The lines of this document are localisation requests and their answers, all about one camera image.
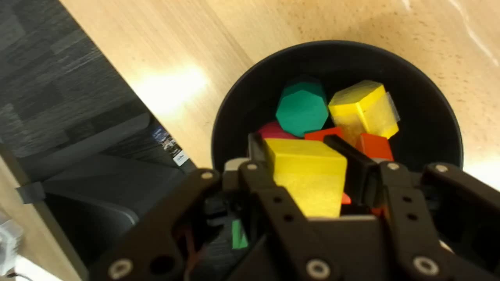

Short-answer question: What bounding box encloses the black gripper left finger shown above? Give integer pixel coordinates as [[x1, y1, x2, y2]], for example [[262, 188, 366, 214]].
[[87, 133, 340, 281]]

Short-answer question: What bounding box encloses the yellow cube block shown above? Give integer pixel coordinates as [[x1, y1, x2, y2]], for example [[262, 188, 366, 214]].
[[262, 138, 349, 220], [326, 78, 401, 141]]

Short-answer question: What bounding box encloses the green cylinder block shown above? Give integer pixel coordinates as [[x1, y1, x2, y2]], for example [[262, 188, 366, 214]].
[[273, 80, 330, 139]]

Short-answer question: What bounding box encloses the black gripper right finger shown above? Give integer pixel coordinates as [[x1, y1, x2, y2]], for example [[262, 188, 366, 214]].
[[323, 136, 500, 281]]

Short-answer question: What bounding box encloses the black bowl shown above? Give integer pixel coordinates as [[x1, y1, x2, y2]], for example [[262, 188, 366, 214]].
[[209, 39, 465, 178]]

